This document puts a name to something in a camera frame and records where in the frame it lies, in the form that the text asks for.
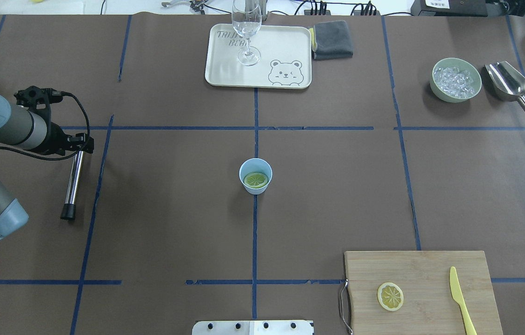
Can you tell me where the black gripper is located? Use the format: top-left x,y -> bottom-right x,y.
13,86 -> 94,155

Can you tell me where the metal muddler stick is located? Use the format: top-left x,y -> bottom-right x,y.
60,151 -> 85,221

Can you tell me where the lemon slice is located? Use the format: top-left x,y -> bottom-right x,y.
242,172 -> 270,189
377,282 -> 405,312

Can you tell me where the light blue cup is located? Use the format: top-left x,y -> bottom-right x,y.
239,158 -> 272,195

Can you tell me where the lemon slice on board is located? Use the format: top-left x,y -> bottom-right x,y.
377,282 -> 405,312

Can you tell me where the clear wine glass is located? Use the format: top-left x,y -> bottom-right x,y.
231,0 -> 262,66

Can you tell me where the cream bear tray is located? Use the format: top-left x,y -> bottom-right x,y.
205,24 -> 312,89

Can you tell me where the wooden cutting board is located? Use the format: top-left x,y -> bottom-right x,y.
344,251 -> 503,335

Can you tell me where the green bowl of ice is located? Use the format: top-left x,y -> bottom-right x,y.
429,58 -> 483,103

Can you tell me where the yellow plastic knife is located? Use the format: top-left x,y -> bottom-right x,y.
449,266 -> 477,335

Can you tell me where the black desktop box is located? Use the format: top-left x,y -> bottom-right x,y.
410,0 -> 488,17

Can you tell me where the metal ice scoop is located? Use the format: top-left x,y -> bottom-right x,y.
484,61 -> 525,112

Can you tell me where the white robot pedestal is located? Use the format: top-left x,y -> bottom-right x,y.
192,320 -> 315,335

